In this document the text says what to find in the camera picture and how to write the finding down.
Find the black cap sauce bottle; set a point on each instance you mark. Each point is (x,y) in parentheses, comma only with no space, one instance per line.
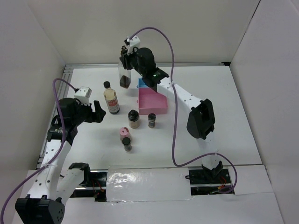
(111,98)

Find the small dark spice jar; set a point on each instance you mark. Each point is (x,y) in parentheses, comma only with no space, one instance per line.
(151,120)

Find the pink lid spice jar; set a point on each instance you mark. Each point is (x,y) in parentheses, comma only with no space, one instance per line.
(124,133)

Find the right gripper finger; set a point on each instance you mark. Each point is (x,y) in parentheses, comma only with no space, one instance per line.
(126,62)
(123,54)

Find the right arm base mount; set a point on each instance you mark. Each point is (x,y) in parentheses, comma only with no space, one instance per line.
(201,185)

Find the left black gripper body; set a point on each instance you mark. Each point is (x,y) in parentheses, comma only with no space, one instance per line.
(83,113)

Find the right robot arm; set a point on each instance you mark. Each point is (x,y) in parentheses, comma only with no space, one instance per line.
(201,118)

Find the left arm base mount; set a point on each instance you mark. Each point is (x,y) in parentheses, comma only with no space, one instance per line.
(94,189)

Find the front black lid spice jar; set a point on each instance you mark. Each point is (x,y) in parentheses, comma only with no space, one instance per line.
(127,144)

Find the blue plastic bin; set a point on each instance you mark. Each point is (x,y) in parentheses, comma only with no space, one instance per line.
(141,84)

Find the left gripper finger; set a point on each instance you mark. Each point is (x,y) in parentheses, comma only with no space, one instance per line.
(98,116)
(97,106)

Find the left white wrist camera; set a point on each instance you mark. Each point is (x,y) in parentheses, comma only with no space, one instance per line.
(82,95)

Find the large black lid spice jar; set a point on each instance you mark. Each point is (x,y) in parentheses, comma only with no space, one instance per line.
(134,119)

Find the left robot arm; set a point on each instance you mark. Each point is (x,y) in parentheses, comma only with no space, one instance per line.
(45,202)

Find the gold spout glass bottle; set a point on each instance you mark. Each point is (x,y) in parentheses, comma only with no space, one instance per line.
(124,75)

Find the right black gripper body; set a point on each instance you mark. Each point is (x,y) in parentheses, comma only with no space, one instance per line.
(132,60)

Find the pink plastic bin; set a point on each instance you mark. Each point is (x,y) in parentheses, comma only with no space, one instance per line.
(150,101)

